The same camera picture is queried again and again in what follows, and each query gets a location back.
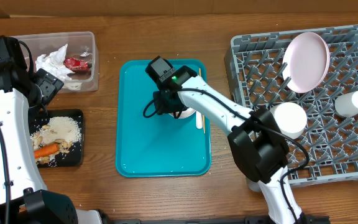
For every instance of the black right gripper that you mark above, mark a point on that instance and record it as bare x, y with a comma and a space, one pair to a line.
161, 108

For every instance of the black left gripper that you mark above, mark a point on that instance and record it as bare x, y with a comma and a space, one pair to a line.
48, 83

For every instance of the pink bowl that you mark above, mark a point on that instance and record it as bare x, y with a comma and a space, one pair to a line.
183, 114

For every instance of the white plastic fork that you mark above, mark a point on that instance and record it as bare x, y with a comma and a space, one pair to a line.
199, 120

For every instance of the pile of white rice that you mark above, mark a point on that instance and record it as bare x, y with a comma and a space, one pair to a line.
71, 129

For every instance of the wooden chopstick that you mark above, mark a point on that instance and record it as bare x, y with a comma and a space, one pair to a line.
202, 116

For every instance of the pile of peanuts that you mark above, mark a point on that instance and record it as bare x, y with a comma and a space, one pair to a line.
47, 144

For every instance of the orange carrot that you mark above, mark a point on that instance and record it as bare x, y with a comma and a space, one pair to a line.
47, 150

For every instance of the light green bowl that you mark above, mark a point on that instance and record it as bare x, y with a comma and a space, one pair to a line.
291, 119

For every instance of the white round plate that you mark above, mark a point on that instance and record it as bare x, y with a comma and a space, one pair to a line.
307, 58

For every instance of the white plastic cup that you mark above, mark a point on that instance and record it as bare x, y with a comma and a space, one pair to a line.
347, 105

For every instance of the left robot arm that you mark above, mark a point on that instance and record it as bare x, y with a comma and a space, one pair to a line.
24, 197

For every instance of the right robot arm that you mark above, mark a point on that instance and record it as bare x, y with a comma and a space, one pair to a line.
258, 147

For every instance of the clear plastic waste bin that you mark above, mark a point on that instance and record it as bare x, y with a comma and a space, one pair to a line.
38, 44

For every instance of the grey dishwasher rack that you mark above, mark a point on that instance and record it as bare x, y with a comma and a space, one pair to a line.
254, 66

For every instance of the crumpled white tissue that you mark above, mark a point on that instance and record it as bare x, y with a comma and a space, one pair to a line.
54, 63

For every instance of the red snack wrapper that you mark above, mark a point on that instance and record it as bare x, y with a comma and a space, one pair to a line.
77, 65

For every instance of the teal serving tray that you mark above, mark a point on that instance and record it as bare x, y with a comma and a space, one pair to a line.
160, 146

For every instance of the clear crumpled plastic wrapper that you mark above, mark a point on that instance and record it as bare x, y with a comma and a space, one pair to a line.
86, 51

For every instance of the black rectangular tray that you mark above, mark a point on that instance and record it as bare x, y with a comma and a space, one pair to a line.
66, 112

